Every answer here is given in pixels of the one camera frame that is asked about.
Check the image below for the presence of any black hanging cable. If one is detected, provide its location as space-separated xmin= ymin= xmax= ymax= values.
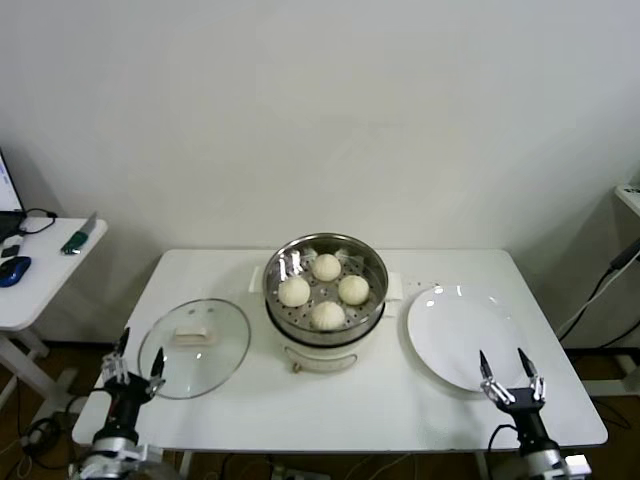
xmin=556 ymin=269 xmax=640 ymax=350

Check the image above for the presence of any white hanging cable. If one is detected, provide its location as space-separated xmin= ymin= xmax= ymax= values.
xmin=556 ymin=269 xmax=617 ymax=342

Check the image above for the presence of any white furniture floor foot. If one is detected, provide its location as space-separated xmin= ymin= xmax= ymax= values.
xmin=581 ymin=351 xmax=640 ymax=397

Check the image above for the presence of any dark power adapter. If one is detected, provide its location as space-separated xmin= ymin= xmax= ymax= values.
xmin=608 ymin=246 xmax=640 ymax=272

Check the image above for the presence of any black laptop computer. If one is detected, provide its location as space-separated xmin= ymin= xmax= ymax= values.
xmin=0 ymin=147 xmax=26 ymax=240

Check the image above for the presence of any grey floor power strip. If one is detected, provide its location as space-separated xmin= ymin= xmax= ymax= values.
xmin=269 ymin=463 xmax=322 ymax=480

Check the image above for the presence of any white round plate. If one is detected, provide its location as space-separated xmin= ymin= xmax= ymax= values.
xmin=405 ymin=284 xmax=530 ymax=394

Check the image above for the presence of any green handled knife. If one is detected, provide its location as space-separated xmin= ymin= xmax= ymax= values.
xmin=59 ymin=211 xmax=99 ymax=257

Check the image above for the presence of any cream electric cooking pot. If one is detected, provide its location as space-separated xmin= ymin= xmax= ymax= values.
xmin=263 ymin=294 xmax=387 ymax=376

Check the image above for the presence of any white steamed baozi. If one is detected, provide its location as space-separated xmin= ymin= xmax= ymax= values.
xmin=312 ymin=252 xmax=343 ymax=283
xmin=311 ymin=300 xmax=347 ymax=333
xmin=277 ymin=277 xmax=311 ymax=308
xmin=338 ymin=275 xmax=371 ymax=307

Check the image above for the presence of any blue computer mouse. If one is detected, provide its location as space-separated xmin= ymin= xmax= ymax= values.
xmin=0 ymin=255 xmax=32 ymax=289

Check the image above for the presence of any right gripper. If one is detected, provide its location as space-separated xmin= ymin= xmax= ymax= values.
xmin=478 ymin=347 xmax=550 ymax=445

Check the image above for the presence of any black floor cable bundle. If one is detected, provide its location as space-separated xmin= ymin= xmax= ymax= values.
xmin=18 ymin=412 xmax=96 ymax=472

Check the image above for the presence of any round glass lid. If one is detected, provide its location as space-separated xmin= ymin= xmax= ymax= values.
xmin=135 ymin=297 xmax=252 ymax=401

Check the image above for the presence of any stainless steel steamer basket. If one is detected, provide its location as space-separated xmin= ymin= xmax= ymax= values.
xmin=248 ymin=231 xmax=404 ymax=346

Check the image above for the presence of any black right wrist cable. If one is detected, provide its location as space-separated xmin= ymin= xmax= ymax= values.
xmin=486 ymin=423 xmax=522 ymax=455

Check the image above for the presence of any white side table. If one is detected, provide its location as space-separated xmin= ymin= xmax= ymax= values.
xmin=0 ymin=216 xmax=109 ymax=419

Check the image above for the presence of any thin black desk cable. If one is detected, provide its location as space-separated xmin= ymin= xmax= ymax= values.
xmin=17 ymin=206 xmax=57 ymax=237

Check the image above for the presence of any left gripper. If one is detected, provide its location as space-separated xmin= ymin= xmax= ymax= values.
xmin=101 ymin=326 xmax=167 ymax=440

